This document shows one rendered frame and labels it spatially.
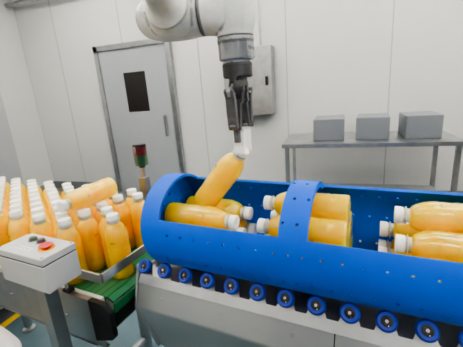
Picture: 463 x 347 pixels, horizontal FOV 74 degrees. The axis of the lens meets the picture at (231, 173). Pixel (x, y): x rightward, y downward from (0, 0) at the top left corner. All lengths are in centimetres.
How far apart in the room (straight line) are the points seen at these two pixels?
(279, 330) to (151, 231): 42
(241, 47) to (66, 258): 71
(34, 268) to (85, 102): 460
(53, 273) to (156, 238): 27
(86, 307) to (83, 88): 456
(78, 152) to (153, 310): 484
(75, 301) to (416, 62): 382
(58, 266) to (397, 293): 81
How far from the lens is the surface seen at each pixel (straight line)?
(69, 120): 571
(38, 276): 97
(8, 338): 37
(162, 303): 103
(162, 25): 80
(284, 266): 73
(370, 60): 402
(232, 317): 91
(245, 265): 78
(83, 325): 118
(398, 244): 75
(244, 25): 79
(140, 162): 150
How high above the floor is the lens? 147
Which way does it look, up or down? 15 degrees down
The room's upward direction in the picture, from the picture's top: 4 degrees counter-clockwise
